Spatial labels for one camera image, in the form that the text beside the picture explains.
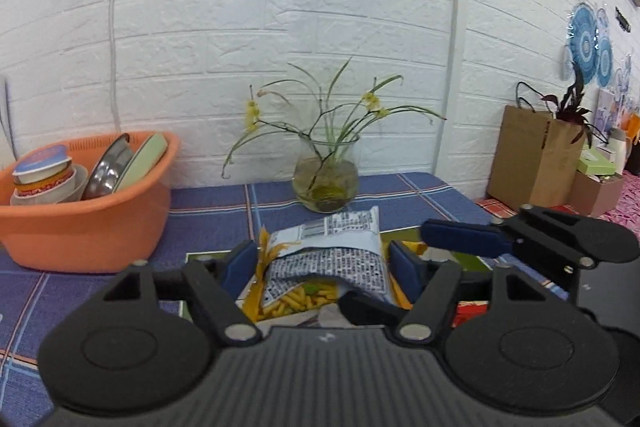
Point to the noodle cup with blue lid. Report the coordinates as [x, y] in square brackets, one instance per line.
[42, 162]

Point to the blue round wall decoration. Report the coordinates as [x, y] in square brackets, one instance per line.
[585, 42]

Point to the blue plaid tablecloth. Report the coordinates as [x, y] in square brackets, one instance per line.
[210, 217]

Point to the white bowl with red pattern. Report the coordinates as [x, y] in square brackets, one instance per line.
[60, 184]

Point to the orange plastic basin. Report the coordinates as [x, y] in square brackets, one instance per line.
[90, 237]

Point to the yellow and white snack packet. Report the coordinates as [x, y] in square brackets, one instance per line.
[345, 262]

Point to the metal plate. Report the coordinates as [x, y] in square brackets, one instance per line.
[102, 172]

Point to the green plant with yellow flowers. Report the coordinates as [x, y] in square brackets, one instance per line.
[330, 107]

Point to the glass vase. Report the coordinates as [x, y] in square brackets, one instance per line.
[326, 187]

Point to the pink floral cloth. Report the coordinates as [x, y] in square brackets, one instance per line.
[627, 202]

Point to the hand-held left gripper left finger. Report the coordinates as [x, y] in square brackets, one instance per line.
[239, 267]

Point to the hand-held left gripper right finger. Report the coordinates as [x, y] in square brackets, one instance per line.
[404, 268]

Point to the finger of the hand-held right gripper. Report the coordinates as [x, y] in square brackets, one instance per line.
[460, 237]
[375, 311]

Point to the pale green plate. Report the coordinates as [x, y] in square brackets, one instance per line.
[142, 162]

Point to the red snack packet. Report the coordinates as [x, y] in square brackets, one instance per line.
[470, 314]

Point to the white wall pipe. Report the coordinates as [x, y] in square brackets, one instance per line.
[452, 32]

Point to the orange plaid cloth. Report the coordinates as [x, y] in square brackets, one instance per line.
[497, 206]

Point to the purple leaf plant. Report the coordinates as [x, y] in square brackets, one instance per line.
[570, 107]

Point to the stacked bowls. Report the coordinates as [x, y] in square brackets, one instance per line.
[75, 194]

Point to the pink cardboard box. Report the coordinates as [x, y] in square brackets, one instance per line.
[595, 194]

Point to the brown paper bag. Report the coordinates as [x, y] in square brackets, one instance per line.
[530, 162]

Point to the light green flat box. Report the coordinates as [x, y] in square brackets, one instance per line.
[597, 165]

